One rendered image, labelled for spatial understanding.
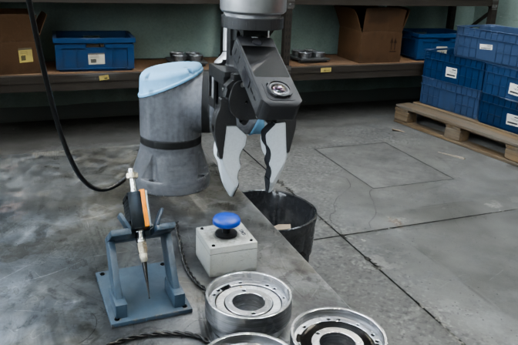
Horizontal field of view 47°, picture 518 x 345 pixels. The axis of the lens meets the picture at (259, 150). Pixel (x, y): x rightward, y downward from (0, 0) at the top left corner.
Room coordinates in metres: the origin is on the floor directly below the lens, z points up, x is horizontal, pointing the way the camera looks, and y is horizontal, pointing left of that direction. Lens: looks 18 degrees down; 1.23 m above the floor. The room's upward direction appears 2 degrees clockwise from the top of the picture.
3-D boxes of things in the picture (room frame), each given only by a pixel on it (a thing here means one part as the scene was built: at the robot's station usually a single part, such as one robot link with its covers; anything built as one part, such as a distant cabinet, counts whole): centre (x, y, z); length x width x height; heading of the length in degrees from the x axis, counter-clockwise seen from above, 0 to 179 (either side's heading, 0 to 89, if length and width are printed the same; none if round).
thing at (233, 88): (0.69, 0.02, 1.10); 0.09 x 0.08 x 0.12; 22
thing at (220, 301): (0.63, 0.00, 0.82); 0.08 x 0.08 x 0.02
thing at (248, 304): (0.63, 0.00, 0.82); 0.10 x 0.10 x 0.04
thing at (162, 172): (1.08, 0.17, 0.85); 0.15 x 0.15 x 0.10
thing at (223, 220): (0.77, 0.04, 0.85); 0.04 x 0.04 x 0.05
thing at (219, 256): (0.78, 0.04, 0.82); 0.08 x 0.07 x 0.05; 22
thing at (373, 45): (4.87, -0.85, 0.67); 0.52 x 0.43 x 0.43; 112
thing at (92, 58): (4.05, 1.16, 0.56); 0.52 x 0.38 x 0.22; 109
